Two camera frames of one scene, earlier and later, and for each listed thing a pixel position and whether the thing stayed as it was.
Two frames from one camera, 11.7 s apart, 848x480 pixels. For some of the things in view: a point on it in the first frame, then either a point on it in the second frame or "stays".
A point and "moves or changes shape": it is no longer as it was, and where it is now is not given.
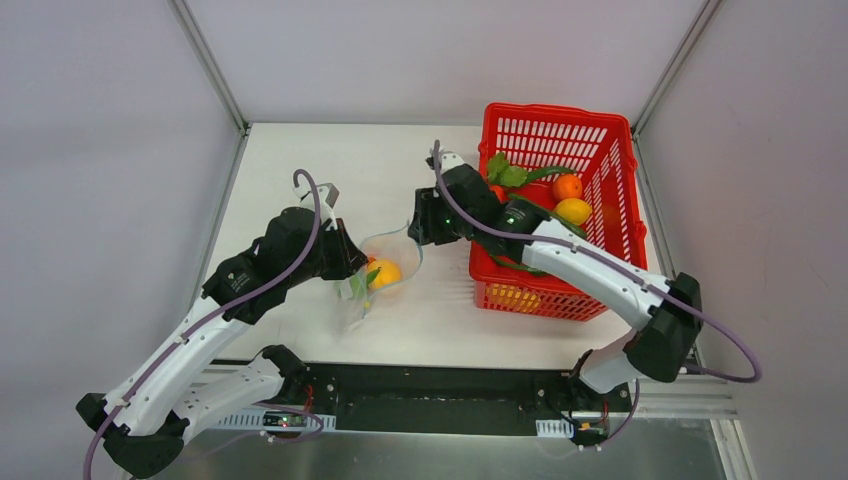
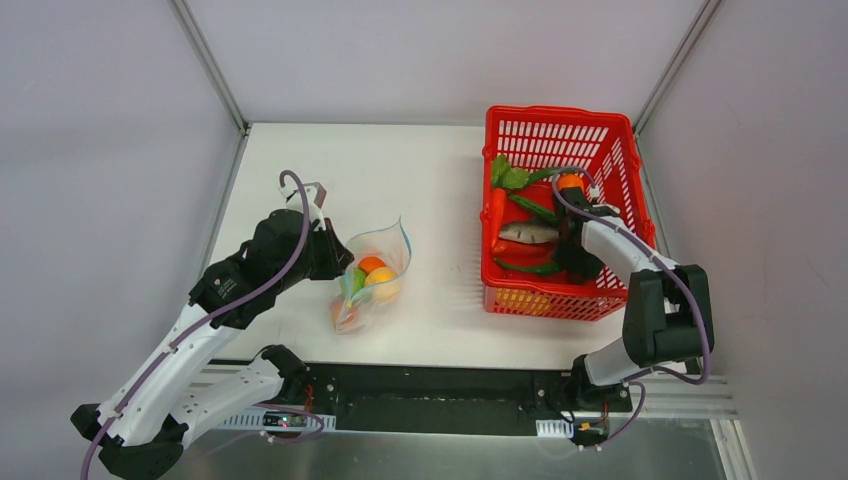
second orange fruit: [567, 186] stays
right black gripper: [425, 216] to [571, 221]
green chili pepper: [518, 266] stays
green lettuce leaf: [499, 171] stays
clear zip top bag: [394, 260] moves or changes shape
